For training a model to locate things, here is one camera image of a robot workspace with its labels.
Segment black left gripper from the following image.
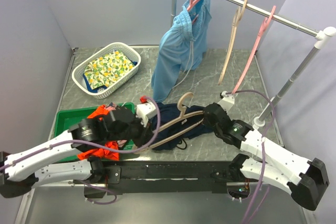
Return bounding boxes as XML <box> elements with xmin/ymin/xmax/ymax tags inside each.
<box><xmin>108</xmin><ymin>112</ymin><xmax>158</xmax><ymax>148</ymax></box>

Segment beige hanger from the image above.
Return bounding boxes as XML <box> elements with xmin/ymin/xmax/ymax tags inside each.
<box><xmin>135</xmin><ymin>92</ymin><xmax>203</xmax><ymax>154</ymax></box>
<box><xmin>217</xmin><ymin>0</ymin><xmax>248</xmax><ymax>85</ymax></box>

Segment navy blue shorts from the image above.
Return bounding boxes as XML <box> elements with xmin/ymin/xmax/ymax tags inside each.
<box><xmin>151</xmin><ymin>102</ymin><xmax>215</xmax><ymax>151</ymax></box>

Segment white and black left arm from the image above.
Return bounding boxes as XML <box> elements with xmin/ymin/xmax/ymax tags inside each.
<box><xmin>1</xmin><ymin>104</ymin><xmax>161</xmax><ymax>198</ymax></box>

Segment pink patterned shorts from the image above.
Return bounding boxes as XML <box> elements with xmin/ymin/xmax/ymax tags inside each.
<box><xmin>104</xmin><ymin>102</ymin><xmax>122</xmax><ymax>111</ymax></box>

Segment orange shorts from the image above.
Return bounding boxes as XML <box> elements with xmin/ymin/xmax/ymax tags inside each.
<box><xmin>77</xmin><ymin>105</ymin><xmax>120</xmax><ymax>161</ymax></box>

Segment light blue shorts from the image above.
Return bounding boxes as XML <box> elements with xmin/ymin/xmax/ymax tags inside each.
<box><xmin>151</xmin><ymin>0</ymin><xmax>212</xmax><ymax>102</ymax></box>

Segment pink empty hanger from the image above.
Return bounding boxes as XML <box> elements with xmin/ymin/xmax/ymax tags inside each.
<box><xmin>231</xmin><ymin>6</ymin><xmax>276</xmax><ymax>94</ymax></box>

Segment white laundry basket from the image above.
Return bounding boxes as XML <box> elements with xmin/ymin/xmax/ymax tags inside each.
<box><xmin>71</xmin><ymin>42</ymin><xmax>141</xmax><ymax>99</ymax></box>

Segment floral patterned cloth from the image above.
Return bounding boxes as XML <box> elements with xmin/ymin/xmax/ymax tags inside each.
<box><xmin>83</xmin><ymin>50</ymin><xmax>135</xmax><ymax>92</ymax></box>

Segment green plastic tray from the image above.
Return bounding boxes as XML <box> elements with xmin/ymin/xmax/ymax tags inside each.
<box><xmin>54</xmin><ymin>102</ymin><xmax>135</xmax><ymax>163</ymax></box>

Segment white clothes rack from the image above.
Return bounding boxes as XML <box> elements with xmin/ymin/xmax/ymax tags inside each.
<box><xmin>171</xmin><ymin>0</ymin><xmax>335</xmax><ymax>129</ymax></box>

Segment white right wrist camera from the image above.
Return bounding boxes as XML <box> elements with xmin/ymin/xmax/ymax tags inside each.
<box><xmin>218</xmin><ymin>91</ymin><xmax>235</xmax><ymax>112</ymax></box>

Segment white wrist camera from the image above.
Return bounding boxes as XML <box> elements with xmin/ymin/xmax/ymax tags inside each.
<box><xmin>218</xmin><ymin>91</ymin><xmax>235</xmax><ymax>112</ymax></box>
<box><xmin>135</xmin><ymin>95</ymin><xmax>157</xmax><ymax>126</ymax></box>

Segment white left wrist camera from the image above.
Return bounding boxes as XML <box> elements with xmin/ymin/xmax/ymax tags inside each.
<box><xmin>135</xmin><ymin>95</ymin><xmax>157</xmax><ymax>126</ymax></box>

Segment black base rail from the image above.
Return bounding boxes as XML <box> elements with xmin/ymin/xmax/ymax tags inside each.
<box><xmin>87</xmin><ymin>161</ymin><xmax>248</xmax><ymax>195</ymax></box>

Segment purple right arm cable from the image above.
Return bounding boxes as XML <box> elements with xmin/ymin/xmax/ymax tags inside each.
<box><xmin>230</xmin><ymin>89</ymin><xmax>276</xmax><ymax>224</ymax></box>

